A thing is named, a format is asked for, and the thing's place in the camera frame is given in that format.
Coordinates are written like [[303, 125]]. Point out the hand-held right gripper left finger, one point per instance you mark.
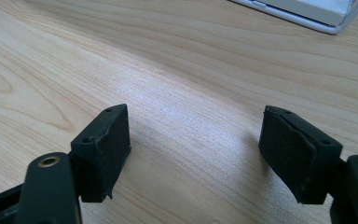
[[104, 152]]

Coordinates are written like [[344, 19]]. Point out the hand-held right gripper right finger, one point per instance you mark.
[[295, 155]]

